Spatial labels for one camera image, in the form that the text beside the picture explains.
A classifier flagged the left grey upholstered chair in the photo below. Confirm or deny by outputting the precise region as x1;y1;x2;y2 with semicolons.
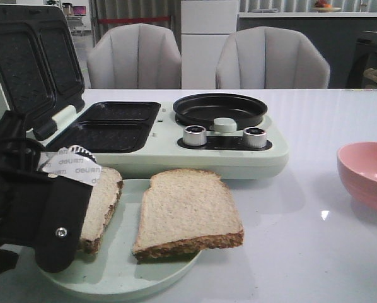
87;23;182;89

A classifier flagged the pink bowl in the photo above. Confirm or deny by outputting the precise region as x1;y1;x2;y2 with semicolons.
337;141;377;210

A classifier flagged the fruit plate on counter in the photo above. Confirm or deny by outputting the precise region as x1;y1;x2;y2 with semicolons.
311;0;341;13

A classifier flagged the right grey upholstered chair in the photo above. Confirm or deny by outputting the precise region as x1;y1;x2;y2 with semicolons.
216;26;330;89

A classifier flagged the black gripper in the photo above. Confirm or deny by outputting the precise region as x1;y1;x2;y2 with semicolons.
0;110;103;274

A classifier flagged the dark grey counter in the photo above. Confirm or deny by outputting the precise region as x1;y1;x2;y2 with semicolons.
234;12;377;88

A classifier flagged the left silver control knob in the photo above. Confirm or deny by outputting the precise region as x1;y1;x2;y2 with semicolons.
182;125;207;146

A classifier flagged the mint green sandwich maker lid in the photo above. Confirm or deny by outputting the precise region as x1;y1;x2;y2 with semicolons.
0;4;84;141

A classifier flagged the grey upholstered chair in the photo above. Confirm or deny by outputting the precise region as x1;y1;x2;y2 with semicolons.
216;26;330;89
87;23;182;89

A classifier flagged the mint green breakfast maker base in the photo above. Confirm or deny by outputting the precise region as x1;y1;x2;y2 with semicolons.
43;101;289;179

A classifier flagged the black round frying pan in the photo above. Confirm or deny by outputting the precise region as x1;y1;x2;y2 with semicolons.
173;93;268;131

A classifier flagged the right silver control knob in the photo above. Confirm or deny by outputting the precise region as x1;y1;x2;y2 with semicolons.
242;127;267;148

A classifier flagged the bread slice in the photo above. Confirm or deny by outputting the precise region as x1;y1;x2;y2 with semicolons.
132;169;244;260
78;167;124;254

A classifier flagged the mint green round plate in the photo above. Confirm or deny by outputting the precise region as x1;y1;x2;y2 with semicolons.
42;179;200;301

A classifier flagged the silver control knob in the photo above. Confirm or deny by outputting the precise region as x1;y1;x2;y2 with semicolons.
182;125;207;146
242;127;267;148

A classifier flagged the white cabinet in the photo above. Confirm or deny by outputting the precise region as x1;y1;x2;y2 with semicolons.
181;1;240;89

